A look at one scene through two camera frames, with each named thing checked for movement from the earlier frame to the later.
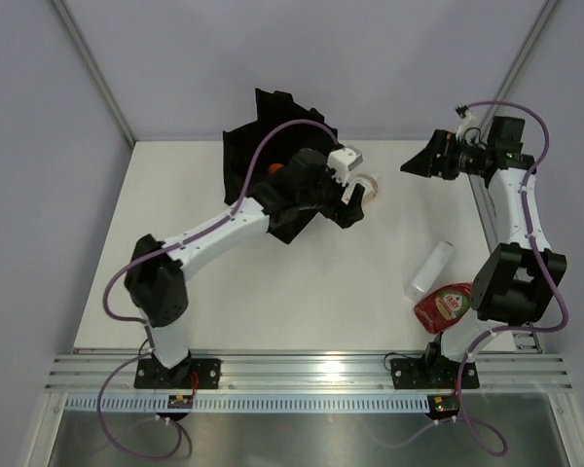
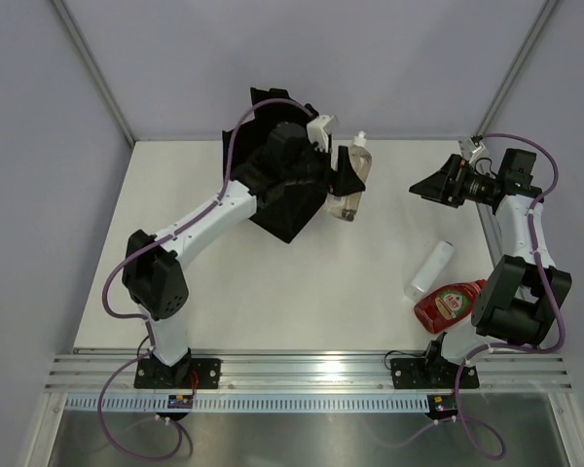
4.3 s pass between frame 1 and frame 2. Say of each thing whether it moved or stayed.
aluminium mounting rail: stayed
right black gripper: moved
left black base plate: stayed
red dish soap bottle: stayed
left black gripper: moved
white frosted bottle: stayed
